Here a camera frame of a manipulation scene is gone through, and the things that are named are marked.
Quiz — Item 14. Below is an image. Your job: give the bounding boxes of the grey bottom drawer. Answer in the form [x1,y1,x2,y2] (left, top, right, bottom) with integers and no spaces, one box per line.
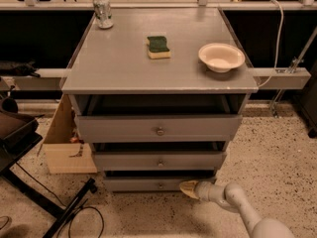
[104,170,216,192]

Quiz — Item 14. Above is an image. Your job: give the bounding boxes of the grey drawer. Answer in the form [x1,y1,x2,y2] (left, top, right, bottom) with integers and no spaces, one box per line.
[104,170,216,192]
[75,115,242,143]
[93,151,226,171]

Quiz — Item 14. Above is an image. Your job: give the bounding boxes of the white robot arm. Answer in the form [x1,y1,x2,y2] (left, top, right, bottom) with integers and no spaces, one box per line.
[179,180,295,238]

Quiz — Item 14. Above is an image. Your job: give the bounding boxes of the grey middle drawer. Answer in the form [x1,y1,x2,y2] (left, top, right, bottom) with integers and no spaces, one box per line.
[93,151,226,171]

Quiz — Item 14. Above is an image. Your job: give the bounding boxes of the grey drawer cabinet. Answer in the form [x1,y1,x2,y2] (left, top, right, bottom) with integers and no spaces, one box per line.
[59,6,259,193]

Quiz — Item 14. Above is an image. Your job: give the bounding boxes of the grey top drawer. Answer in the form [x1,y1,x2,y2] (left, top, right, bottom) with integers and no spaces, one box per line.
[75,115,242,143]

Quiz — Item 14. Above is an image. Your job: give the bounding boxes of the cardboard box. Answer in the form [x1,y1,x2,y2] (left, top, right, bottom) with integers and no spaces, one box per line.
[43,95,97,174]

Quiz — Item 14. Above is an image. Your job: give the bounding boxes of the white bowl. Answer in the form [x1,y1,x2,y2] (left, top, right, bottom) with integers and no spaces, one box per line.
[198,43,245,73]

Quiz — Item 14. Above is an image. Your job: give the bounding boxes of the black stand base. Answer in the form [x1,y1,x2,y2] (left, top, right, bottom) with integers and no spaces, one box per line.
[1,170,97,238]

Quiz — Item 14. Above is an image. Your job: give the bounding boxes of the green yellow sponge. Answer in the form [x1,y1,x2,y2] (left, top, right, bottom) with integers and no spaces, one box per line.
[147,36,171,60]

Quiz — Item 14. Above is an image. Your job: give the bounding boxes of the dark chair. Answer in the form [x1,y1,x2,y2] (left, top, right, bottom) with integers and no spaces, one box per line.
[0,97,43,174]

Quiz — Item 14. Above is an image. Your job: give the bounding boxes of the crushed silver can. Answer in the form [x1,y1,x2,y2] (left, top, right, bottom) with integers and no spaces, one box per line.
[93,0,113,29]

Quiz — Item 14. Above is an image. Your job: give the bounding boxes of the black floor cable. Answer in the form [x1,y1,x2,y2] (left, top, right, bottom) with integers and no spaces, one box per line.
[14,162,105,238]

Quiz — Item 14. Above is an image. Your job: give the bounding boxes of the white cable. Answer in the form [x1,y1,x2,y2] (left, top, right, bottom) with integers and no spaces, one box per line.
[257,0,285,89]

